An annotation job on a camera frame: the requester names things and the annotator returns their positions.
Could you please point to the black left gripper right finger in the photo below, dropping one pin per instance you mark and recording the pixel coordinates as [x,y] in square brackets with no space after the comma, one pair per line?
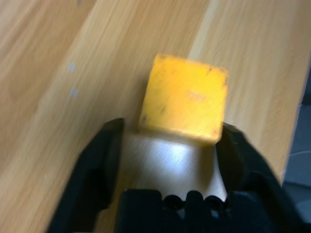
[247,170]

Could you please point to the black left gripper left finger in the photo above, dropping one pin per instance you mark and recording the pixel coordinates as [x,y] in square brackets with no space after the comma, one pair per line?
[92,174]

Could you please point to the yellow wooden block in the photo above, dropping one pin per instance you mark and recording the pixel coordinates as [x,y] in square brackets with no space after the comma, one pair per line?
[184,102]

